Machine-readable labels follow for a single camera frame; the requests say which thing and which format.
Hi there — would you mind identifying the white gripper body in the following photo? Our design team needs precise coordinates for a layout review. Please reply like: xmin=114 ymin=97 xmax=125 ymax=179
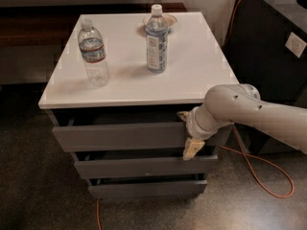
xmin=186 ymin=105 xmax=230 ymax=141

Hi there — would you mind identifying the grey top drawer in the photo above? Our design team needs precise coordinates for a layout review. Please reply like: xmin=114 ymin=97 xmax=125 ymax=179
xmin=51 ymin=109 xmax=234 ymax=153

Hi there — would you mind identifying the grey drawer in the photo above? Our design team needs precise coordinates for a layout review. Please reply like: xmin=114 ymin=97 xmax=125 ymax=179
xmin=88 ymin=174 xmax=207 ymax=200
xmin=51 ymin=109 xmax=234 ymax=153
xmin=72 ymin=148 xmax=218 ymax=179

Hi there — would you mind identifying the blue label plastic bottle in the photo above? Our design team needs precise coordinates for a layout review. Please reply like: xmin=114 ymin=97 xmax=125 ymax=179
xmin=145 ymin=4 xmax=169 ymax=73

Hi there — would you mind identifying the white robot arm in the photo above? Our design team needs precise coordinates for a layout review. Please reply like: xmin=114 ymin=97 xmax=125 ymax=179
xmin=177 ymin=84 xmax=307 ymax=160

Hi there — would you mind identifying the grey middle drawer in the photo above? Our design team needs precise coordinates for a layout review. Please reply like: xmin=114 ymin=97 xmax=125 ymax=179
xmin=72 ymin=148 xmax=218 ymax=179

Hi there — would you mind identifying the grey bottom drawer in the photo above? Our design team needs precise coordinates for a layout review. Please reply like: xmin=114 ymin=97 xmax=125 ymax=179
xmin=88 ymin=174 xmax=207 ymax=200

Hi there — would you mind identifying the white topped grey drawer cabinet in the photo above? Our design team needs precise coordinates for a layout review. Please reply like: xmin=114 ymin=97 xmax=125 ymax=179
xmin=37 ymin=11 xmax=240 ymax=200

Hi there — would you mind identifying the clear red label water bottle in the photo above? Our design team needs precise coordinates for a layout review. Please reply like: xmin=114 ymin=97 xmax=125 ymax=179
xmin=78 ymin=19 xmax=109 ymax=87

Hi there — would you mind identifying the small white bowl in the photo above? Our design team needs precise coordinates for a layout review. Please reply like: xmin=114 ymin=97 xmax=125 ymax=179
xmin=143 ymin=13 xmax=177 ymax=33

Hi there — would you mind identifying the dark counter cabinet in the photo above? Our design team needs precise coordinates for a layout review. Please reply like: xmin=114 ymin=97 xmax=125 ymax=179
xmin=224 ymin=0 xmax=307 ymax=155

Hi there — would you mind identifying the dark wooden bench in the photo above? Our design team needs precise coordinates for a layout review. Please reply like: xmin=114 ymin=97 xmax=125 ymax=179
xmin=0 ymin=2 xmax=188 ymax=48

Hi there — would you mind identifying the white wall outlet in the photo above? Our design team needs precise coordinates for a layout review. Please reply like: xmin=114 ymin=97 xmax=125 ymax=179
xmin=285 ymin=33 xmax=307 ymax=58

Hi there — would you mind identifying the orange extension cable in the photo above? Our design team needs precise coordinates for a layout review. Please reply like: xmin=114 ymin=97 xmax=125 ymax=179
xmin=95 ymin=0 xmax=307 ymax=230

